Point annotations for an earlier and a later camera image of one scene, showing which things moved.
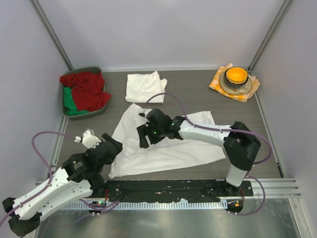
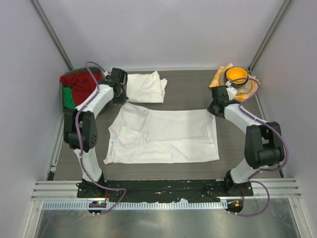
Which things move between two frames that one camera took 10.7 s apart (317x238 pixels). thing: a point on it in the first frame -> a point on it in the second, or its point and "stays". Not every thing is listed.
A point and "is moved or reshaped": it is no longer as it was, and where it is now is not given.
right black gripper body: x=159 y=130 -> x=211 y=109
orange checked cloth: x=214 y=85 stays
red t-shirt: x=88 y=89 stays
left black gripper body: x=119 y=151 -> x=121 y=98
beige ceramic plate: x=242 y=89 stays
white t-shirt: x=128 y=158 is moved or reshaped
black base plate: x=184 y=191 stays
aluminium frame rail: x=275 y=188 stays
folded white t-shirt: x=141 y=87 stays
